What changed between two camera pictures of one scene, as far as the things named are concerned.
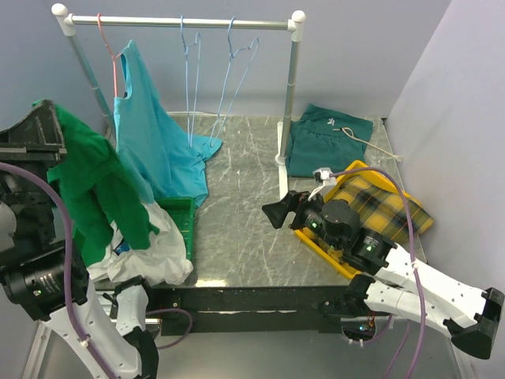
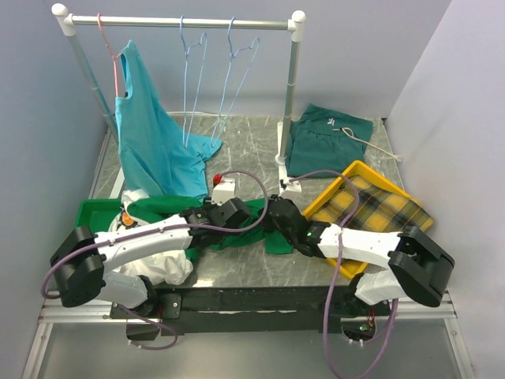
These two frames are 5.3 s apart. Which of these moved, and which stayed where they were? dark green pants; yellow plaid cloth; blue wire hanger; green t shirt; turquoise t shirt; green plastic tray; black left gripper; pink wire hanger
Moved: blue wire hanger; green t shirt; black left gripper; green plastic tray
Stayed: dark green pants; pink wire hanger; yellow plaid cloth; turquoise t shirt
